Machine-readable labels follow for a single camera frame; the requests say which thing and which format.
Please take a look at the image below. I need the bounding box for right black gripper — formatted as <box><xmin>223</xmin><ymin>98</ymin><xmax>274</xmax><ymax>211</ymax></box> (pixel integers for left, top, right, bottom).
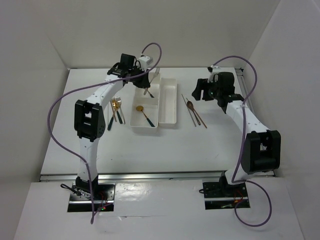
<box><xmin>191</xmin><ymin>77</ymin><xmax>223</xmax><ymax>101</ymax></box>

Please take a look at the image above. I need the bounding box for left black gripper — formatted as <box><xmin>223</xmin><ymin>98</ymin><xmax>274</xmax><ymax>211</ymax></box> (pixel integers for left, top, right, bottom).
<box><xmin>127</xmin><ymin>65</ymin><xmax>150</xmax><ymax>89</ymax></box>

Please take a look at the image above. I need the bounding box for brown wooden spoon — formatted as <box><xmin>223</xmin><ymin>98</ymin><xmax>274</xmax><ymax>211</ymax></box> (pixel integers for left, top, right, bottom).
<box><xmin>186</xmin><ymin>100</ymin><xmax>201</xmax><ymax>126</ymax></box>

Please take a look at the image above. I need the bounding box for gold spoon green handle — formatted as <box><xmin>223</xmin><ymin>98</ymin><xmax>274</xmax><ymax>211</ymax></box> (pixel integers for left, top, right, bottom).
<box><xmin>111</xmin><ymin>99</ymin><xmax>123</xmax><ymax>124</ymax></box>
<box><xmin>136</xmin><ymin>105</ymin><xmax>155</xmax><ymax>128</ymax></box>

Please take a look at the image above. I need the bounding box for silver steel fork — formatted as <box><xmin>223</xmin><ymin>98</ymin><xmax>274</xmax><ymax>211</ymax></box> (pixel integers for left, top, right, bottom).
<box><xmin>115</xmin><ymin>96</ymin><xmax>126</xmax><ymax>124</ymax></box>

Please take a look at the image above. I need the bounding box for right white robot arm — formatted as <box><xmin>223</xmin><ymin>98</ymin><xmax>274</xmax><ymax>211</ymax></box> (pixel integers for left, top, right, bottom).
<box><xmin>191</xmin><ymin>72</ymin><xmax>281</xmax><ymax>196</ymax></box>

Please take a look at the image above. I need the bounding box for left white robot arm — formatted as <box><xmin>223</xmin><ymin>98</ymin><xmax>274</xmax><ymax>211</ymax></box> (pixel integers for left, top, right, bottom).
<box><xmin>74</xmin><ymin>53</ymin><xmax>153</xmax><ymax>200</ymax></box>

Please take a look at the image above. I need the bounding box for silver metal chopstick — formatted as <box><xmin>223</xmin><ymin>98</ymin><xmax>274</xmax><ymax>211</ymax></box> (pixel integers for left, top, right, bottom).
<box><xmin>181</xmin><ymin>93</ymin><xmax>197</xmax><ymax>127</ymax></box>

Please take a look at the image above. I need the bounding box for large white divided tray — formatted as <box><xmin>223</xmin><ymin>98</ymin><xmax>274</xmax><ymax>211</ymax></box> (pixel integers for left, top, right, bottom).
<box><xmin>129</xmin><ymin>72</ymin><xmax>161</xmax><ymax>135</ymax></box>

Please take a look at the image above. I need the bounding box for copper chopstick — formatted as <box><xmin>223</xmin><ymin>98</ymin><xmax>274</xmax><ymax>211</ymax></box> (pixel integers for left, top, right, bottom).
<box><xmin>193</xmin><ymin>108</ymin><xmax>208</xmax><ymax>129</ymax></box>

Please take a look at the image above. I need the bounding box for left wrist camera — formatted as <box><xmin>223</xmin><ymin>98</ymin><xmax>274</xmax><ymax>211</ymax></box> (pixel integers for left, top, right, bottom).
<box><xmin>137</xmin><ymin>55</ymin><xmax>153</xmax><ymax>69</ymax></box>

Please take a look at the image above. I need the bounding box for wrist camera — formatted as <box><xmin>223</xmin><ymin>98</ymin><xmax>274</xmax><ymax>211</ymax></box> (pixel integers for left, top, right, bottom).
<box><xmin>207</xmin><ymin>65</ymin><xmax>222</xmax><ymax>74</ymax></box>
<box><xmin>137</xmin><ymin>55</ymin><xmax>153</xmax><ymax>69</ymax></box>

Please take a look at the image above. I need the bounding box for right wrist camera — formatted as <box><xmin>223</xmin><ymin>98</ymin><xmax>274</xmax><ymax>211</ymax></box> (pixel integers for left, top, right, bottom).
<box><xmin>207</xmin><ymin>65</ymin><xmax>222</xmax><ymax>74</ymax></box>

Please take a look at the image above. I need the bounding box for aluminium rail front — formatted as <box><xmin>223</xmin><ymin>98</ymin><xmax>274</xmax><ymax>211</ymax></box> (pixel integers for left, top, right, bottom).
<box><xmin>39</xmin><ymin>170</ymin><xmax>275</xmax><ymax>183</ymax></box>

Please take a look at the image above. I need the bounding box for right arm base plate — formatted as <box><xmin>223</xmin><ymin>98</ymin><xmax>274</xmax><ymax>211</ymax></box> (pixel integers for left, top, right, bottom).
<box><xmin>198</xmin><ymin>182</ymin><xmax>251</xmax><ymax>210</ymax></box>

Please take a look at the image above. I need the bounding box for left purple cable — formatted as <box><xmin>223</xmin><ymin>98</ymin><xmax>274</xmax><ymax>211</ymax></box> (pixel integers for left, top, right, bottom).
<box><xmin>47</xmin><ymin>42</ymin><xmax>163</xmax><ymax>225</ymax></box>

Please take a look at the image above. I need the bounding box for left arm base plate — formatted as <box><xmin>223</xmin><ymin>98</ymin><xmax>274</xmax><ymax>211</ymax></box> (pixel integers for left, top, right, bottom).
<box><xmin>67</xmin><ymin>183</ymin><xmax>116</xmax><ymax>213</ymax></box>

